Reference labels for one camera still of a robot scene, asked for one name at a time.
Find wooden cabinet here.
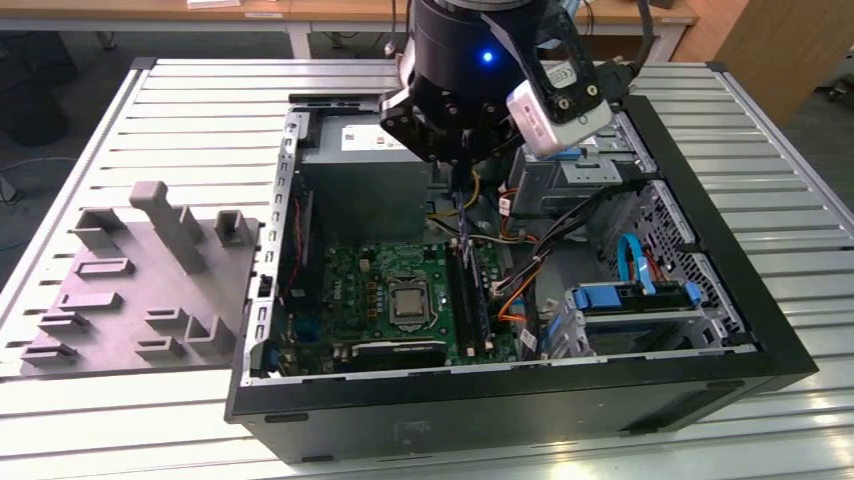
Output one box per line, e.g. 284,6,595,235
679,0,854,129

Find metal drive cage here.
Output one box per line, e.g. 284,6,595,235
509,112,659,216

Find black chair wheel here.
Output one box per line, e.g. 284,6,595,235
814,79,854,104

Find coloured power wire bundle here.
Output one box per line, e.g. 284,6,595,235
476,182,541,246

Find blue plastic drive bracket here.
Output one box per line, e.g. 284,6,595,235
529,144,580,162

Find black graphics card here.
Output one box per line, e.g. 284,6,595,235
345,338,449,372

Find black RAM slot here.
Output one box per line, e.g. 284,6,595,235
444,239,476,354

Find green motherboard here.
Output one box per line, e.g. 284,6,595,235
282,239,521,374

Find yellow wires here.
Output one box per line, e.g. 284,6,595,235
425,167,484,219

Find CPU socket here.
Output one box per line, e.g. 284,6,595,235
383,274,436,327

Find black camera bracket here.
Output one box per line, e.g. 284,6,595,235
479,9,605,126

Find blue SATA cable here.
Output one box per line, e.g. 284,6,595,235
616,232,659,296

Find metal disk bay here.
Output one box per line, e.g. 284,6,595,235
563,287,728,359

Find black PC case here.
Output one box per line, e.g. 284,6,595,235
222,92,820,464

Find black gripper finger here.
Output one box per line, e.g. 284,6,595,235
377,88,467,167
464,105,529,167

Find silver CPU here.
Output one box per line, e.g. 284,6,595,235
392,289,428,320

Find hard disk in blue carrier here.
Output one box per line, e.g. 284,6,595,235
576,282,701,314

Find grey power supply unit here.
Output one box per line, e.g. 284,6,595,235
296,113,432,241

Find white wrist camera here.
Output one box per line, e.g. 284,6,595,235
504,82,613,157

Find orange wires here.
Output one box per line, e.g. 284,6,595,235
496,293,535,326

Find black camera cable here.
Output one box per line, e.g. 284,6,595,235
589,0,655,104

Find grey parts rack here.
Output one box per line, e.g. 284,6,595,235
18,178,265,376

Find black cable bundle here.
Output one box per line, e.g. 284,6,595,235
492,182,652,301

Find black case fan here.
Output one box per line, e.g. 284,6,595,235
587,192,643,262

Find wooden desk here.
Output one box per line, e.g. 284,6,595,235
0,0,700,64

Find metal socket cover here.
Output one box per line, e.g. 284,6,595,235
385,276,433,325

